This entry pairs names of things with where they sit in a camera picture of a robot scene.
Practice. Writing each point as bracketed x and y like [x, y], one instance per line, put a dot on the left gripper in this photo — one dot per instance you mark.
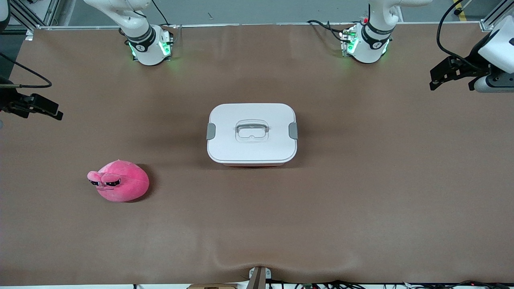
[473, 56]

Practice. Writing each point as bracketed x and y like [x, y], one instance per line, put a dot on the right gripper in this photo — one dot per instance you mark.
[8, 100]

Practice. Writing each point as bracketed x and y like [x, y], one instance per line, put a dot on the pink plush toy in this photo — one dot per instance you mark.
[124, 182]

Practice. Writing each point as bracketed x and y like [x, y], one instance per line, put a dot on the white storage box lid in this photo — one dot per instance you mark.
[251, 150]

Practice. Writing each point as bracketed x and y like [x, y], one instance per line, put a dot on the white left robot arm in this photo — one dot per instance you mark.
[367, 44]

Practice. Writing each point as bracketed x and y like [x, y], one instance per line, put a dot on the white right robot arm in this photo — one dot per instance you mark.
[140, 40]

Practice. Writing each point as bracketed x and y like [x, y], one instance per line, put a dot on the black-footed stand leg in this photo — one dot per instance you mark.
[457, 12]

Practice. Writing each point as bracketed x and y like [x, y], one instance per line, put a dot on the large table cover mat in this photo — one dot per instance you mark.
[361, 200]

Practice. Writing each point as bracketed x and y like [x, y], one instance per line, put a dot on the grey lid latch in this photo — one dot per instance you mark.
[211, 131]
[293, 131]

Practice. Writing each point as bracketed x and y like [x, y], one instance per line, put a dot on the brown cardboard piece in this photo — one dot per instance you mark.
[213, 286]

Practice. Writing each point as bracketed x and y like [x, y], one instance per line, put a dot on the aluminium frame profile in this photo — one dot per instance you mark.
[50, 12]
[492, 18]

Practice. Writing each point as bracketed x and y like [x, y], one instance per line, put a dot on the silver arm base bracket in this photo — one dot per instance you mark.
[344, 38]
[172, 32]

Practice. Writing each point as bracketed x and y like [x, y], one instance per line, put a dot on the front camera mount bracket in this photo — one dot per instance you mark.
[257, 281]

